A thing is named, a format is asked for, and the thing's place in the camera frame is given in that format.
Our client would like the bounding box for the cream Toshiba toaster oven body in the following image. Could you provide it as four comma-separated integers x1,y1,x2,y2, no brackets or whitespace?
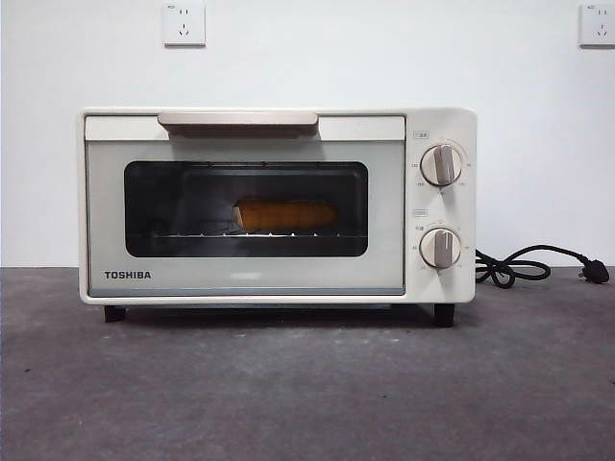
78,106,478,328

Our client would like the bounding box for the cream oven knob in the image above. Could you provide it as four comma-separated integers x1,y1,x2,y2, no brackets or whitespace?
419,143,463,187
419,227,462,269

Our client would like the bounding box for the yellow corn cob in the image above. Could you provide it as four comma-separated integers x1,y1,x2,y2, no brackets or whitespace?
233,199,338,231

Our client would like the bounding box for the white wall socket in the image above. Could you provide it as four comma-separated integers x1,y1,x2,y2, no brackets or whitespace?
163,3,207,48
578,3,615,49

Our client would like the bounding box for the black power cable with plug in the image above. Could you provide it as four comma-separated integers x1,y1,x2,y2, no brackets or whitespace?
475,244,610,290

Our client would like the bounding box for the glass oven door with handle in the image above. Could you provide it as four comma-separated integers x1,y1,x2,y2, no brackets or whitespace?
84,112,407,296

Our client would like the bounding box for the metal wire oven rack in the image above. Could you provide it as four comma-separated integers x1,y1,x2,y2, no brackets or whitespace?
128,229,366,240

